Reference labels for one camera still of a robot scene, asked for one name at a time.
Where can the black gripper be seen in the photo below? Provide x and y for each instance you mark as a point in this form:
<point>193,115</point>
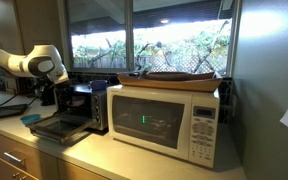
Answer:
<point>63,95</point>

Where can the pink plastic bowl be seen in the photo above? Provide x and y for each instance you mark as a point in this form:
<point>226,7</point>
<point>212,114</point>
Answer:
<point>77,101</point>

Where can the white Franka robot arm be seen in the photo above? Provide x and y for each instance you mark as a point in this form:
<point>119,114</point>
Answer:
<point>37,63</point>

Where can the silver toaster oven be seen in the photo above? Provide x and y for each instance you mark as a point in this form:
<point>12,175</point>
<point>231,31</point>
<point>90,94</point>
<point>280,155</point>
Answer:
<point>95,106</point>

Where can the dark coffee maker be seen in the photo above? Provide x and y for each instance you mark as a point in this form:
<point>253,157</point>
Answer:
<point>46,96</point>

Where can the small teal dish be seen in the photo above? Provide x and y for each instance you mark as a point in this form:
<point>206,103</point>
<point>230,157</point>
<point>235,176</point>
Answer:
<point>30,119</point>

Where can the black flat tray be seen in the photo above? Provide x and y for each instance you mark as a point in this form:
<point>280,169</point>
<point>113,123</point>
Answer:
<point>4,111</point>

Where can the wooden cabinet drawer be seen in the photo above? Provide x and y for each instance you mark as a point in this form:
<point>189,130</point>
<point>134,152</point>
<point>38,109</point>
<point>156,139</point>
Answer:
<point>34,160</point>

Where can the metal cabinet knob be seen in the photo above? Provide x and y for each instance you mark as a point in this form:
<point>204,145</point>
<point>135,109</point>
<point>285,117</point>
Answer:
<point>17,175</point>

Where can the white microwave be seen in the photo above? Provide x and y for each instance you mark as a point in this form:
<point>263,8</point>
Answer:
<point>157,123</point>

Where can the wooden serving tray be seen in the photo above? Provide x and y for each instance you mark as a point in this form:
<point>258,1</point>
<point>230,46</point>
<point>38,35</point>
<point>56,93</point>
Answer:
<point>170,85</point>

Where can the window with metal frame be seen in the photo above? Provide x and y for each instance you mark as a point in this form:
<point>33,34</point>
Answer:
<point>129,33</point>

